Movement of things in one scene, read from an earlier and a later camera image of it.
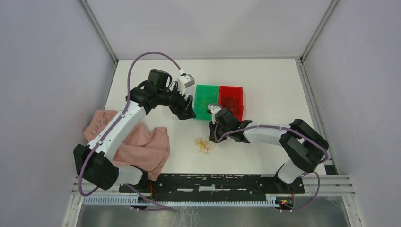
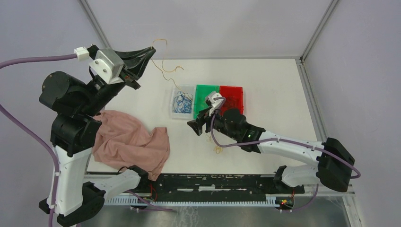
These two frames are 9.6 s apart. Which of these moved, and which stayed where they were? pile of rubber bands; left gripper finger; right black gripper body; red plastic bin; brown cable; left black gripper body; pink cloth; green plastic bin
Moved: left black gripper body; left gripper finger; right black gripper body; pile of rubber bands
Stayed: red plastic bin; brown cable; pink cloth; green plastic bin
